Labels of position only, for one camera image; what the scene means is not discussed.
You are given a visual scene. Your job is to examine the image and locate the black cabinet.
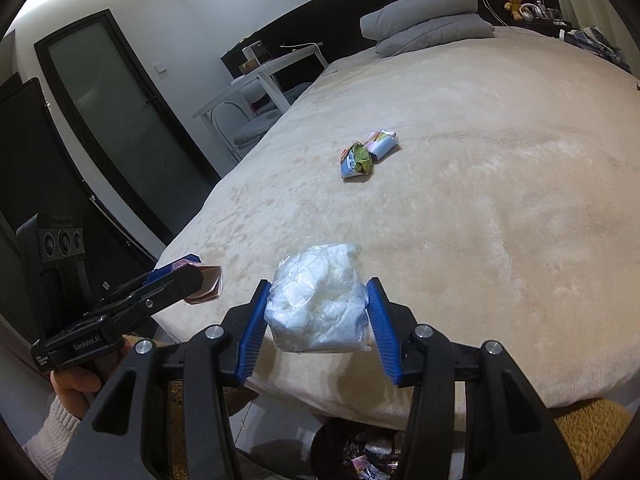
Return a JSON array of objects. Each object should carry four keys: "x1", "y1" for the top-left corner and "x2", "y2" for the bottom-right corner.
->
[{"x1": 0, "y1": 72, "x2": 157, "y2": 343}]

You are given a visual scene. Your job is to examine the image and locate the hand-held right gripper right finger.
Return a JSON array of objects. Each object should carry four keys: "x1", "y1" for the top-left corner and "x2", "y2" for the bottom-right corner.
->
[{"x1": 365, "y1": 277, "x2": 581, "y2": 480}]

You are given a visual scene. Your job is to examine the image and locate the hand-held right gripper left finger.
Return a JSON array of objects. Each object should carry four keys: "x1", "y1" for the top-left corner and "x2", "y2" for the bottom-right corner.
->
[{"x1": 55, "y1": 280, "x2": 272, "y2": 480}]

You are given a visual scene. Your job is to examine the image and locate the white charger with cable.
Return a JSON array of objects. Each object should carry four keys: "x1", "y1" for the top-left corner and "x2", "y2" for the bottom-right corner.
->
[{"x1": 472, "y1": 0, "x2": 508, "y2": 27}]

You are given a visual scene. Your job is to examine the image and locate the light blue wrapper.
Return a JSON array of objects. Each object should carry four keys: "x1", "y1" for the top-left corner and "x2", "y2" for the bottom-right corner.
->
[{"x1": 364, "y1": 130, "x2": 399, "y2": 161}]

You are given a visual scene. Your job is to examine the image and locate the pile of patterned clothes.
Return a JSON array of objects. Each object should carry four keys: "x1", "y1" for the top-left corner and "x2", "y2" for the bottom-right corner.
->
[{"x1": 560, "y1": 25, "x2": 633, "y2": 73}]

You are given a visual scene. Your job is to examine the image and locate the dark nightstand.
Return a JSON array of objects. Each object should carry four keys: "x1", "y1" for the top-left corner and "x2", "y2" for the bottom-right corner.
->
[{"x1": 515, "y1": 10, "x2": 573, "y2": 39}]

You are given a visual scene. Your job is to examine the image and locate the clear plastic bag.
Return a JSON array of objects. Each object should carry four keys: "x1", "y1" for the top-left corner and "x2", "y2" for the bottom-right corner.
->
[{"x1": 264, "y1": 242, "x2": 373, "y2": 353}]

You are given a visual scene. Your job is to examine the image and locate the white chair grey cushion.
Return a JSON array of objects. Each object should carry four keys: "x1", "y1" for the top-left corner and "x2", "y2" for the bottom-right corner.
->
[{"x1": 212, "y1": 80, "x2": 313, "y2": 148}]

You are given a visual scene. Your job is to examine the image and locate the black trash bin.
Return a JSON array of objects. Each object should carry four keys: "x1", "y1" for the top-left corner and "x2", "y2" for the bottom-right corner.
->
[{"x1": 310, "y1": 417, "x2": 413, "y2": 480}]

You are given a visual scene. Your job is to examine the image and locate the person's left hand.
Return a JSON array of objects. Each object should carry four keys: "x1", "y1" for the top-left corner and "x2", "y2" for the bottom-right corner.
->
[{"x1": 50, "y1": 345, "x2": 132, "y2": 418}]

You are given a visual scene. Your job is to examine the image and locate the white side table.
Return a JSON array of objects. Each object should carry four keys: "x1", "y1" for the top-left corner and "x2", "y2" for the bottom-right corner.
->
[{"x1": 192, "y1": 42, "x2": 328, "y2": 161}]

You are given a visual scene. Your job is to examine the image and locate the green snack packet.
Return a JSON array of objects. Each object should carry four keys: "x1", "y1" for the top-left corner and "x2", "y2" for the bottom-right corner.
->
[{"x1": 340, "y1": 141, "x2": 375, "y2": 179}]

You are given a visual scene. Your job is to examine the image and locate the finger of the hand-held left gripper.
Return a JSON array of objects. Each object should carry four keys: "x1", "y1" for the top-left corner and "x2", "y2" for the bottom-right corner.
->
[
  {"x1": 102, "y1": 255, "x2": 202, "y2": 307},
  {"x1": 107, "y1": 265, "x2": 198, "y2": 323}
]

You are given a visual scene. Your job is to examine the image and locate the black headboard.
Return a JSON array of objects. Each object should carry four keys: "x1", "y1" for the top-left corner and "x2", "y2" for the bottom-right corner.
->
[{"x1": 220, "y1": 0, "x2": 576, "y2": 77}]

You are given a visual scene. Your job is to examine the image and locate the grey folded quilt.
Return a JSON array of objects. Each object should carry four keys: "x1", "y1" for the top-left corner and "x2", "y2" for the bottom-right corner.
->
[{"x1": 375, "y1": 14, "x2": 496, "y2": 57}]

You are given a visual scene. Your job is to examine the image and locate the person's left forearm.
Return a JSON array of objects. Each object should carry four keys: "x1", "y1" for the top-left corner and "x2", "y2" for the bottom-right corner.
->
[{"x1": 20, "y1": 397, "x2": 83, "y2": 480}]

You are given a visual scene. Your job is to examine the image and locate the grey pillows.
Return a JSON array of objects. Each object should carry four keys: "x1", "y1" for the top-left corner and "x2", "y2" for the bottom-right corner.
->
[{"x1": 360, "y1": 0, "x2": 478, "y2": 41}]

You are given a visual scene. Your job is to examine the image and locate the frosted glass door black frame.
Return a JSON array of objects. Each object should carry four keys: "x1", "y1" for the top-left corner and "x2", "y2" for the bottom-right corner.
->
[{"x1": 34, "y1": 9, "x2": 222, "y2": 257}]

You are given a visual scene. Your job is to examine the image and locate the bed with beige blanket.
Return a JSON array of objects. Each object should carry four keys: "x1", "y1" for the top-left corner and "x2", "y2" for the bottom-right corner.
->
[{"x1": 155, "y1": 25, "x2": 640, "y2": 431}]

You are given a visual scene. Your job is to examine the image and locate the orange fluffy rug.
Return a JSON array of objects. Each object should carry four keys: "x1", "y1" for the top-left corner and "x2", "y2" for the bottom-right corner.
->
[{"x1": 120, "y1": 332, "x2": 637, "y2": 480}]

